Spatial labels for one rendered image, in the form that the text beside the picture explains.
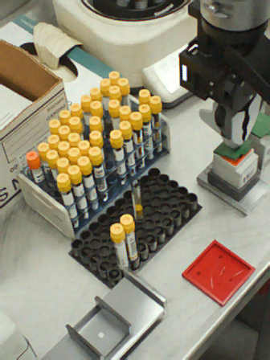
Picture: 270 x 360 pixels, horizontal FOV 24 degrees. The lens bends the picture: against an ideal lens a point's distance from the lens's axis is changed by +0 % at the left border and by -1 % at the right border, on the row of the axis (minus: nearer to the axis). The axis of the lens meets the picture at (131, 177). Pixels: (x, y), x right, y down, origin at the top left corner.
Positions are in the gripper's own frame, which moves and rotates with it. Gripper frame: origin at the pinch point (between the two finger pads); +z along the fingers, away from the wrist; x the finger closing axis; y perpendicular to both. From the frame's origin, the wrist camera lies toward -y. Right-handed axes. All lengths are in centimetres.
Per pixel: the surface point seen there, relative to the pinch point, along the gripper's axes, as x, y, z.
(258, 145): -4.9, 0.2, 5.4
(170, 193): 7.6, 5.7, 8.2
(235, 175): 2.0, -0.9, 4.2
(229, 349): -10, 4, 98
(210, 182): 2.5, 2.8, 8.6
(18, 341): 39.0, -6.6, -17.5
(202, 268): 13.1, -4.4, 10.0
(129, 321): 25.7, -3.6, 6.2
